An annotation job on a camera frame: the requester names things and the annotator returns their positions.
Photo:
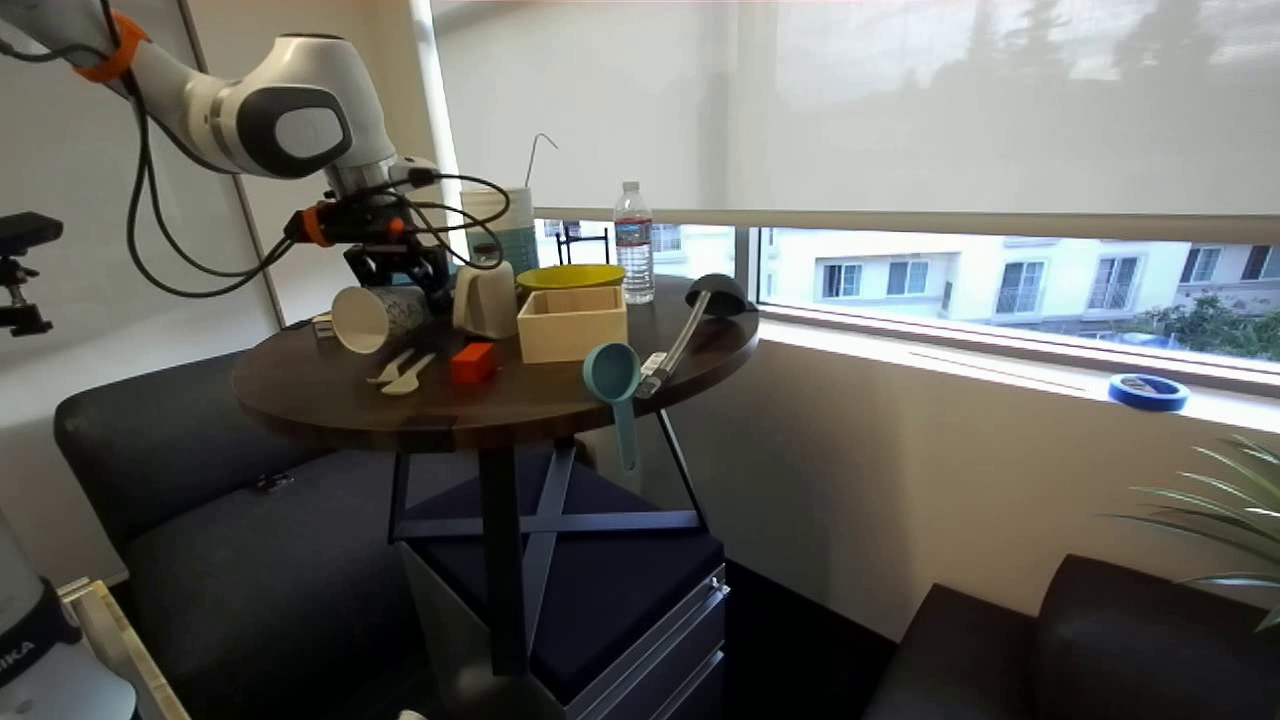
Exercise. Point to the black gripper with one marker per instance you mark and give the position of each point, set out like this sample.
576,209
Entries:
381,226

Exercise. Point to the printed styrofoam cup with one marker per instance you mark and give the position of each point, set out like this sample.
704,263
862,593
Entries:
362,320

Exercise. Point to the small wooden block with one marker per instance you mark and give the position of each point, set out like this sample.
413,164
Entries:
326,324

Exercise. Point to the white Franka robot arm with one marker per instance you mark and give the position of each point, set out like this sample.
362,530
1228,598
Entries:
227,114

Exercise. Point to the white plastic fork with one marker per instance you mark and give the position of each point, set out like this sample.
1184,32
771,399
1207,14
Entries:
385,365

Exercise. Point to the red block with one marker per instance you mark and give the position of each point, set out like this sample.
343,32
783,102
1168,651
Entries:
474,365

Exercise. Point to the yellow bowl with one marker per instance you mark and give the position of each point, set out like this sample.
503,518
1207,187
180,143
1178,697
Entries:
571,276

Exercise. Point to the light wooden box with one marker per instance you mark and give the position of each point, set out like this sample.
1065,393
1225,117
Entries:
571,331

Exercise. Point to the thin metal rod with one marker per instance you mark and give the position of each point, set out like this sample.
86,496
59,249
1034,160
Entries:
537,144

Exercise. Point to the teal plastic scoop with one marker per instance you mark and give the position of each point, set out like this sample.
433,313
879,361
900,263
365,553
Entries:
611,372

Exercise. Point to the clear plastic water bottle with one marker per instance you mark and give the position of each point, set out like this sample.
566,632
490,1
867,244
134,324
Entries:
634,253

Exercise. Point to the black metal table base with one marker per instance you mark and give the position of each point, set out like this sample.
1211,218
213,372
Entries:
503,560

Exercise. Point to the dark leather sofa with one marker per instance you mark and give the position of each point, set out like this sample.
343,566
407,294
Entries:
241,560
1135,653

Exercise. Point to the grey device with black band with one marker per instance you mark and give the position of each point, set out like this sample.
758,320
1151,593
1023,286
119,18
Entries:
32,625

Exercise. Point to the white roller blind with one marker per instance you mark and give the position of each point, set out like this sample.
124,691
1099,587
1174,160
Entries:
934,106

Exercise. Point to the blue tape roll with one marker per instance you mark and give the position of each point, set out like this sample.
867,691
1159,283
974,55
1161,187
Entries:
1145,393

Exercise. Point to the green potted plant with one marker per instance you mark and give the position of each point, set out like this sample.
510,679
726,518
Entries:
1235,527

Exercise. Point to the black camera on stand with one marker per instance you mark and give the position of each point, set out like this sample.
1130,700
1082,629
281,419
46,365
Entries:
24,243

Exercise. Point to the glass window with frame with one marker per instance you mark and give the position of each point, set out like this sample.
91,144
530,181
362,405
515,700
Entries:
934,283

